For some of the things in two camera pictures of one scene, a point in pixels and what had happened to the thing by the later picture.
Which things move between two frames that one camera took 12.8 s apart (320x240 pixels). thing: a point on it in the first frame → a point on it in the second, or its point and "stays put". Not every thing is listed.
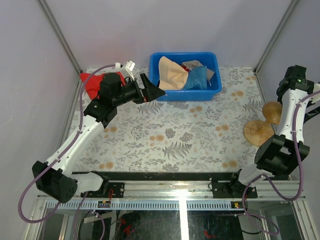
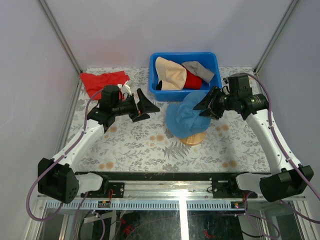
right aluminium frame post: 291,7 stays put
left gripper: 153,91 → 144,105
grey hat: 194,63 stays put
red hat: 185,68 → 193,82
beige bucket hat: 172,76 stays put
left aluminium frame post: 58,30 stays put
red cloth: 93,81 stays put
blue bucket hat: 197,78 → 183,120
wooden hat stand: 257,132 → 193,140
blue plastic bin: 211,60 stays put
